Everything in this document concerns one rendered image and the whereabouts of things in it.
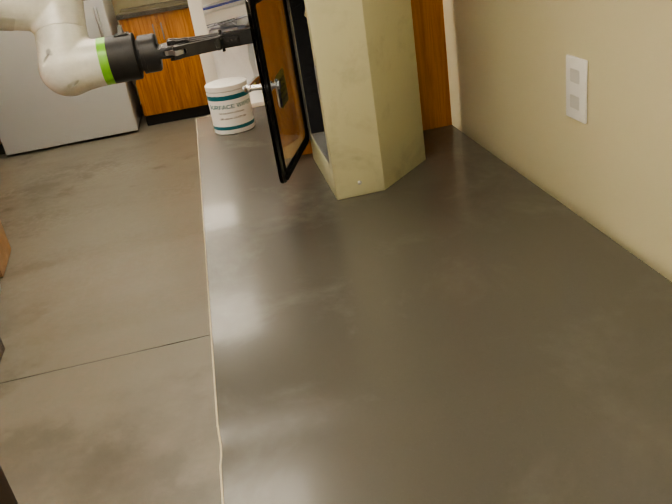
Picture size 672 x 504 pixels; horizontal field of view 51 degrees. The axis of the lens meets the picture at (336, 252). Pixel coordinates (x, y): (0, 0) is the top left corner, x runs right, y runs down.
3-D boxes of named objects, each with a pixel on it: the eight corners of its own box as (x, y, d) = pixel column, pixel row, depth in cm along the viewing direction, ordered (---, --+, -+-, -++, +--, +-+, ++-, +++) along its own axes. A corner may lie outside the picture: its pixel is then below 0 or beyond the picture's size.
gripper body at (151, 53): (133, 39, 136) (181, 30, 138) (136, 33, 144) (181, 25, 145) (143, 77, 140) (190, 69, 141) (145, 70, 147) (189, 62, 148)
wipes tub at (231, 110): (253, 119, 229) (244, 73, 223) (257, 129, 218) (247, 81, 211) (214, 127, 228) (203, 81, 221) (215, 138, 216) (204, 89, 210)
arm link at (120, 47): (120, 83, 148) (116, 91, 139) (104, 25, 143) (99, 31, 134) (149, 77, 148) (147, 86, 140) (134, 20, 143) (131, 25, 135)
